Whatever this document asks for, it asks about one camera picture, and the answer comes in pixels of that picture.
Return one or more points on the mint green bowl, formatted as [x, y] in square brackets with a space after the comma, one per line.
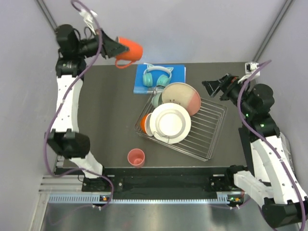
[157, 100]

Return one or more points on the black clipboard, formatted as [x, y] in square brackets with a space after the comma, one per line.
[245, 141]

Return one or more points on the orange mug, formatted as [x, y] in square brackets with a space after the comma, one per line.
[133, 54]

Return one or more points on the pink cream floral plate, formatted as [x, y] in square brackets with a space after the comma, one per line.
[183, 95]

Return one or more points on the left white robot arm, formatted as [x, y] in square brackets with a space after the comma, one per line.
[63, 135]

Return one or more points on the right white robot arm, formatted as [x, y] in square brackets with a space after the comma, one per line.
[267, 178]

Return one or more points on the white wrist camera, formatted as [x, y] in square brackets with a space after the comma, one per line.
[88, 18]
[250, 68]

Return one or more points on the orange white bowl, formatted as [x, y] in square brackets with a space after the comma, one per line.
[145, 124]

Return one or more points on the chrome wire dish rack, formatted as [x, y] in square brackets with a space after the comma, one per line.
[205, 130]

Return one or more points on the pink plastic cup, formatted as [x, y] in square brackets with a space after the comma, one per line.
[136, 157]

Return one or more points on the white paper sheet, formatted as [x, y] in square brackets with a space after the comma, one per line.
[286, 149]

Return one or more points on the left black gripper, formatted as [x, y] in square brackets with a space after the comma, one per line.
[109, 48]

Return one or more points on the white blue-rimmed plate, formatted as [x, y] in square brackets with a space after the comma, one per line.
[170, 123]

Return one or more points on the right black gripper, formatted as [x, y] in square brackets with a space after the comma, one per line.
[227, 83]

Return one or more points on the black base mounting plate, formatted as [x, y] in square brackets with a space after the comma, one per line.
[168, 182]

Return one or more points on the grey slotted cable duct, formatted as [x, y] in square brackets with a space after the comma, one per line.
[82, 198]

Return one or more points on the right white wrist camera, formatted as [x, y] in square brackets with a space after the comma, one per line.
[250, 68]

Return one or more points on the teal cat-ear headphones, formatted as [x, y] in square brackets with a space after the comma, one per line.
[161, 80]

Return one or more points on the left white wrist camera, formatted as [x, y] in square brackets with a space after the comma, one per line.
[88, 18]

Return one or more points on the blue book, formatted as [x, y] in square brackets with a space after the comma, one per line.
[178, 75]

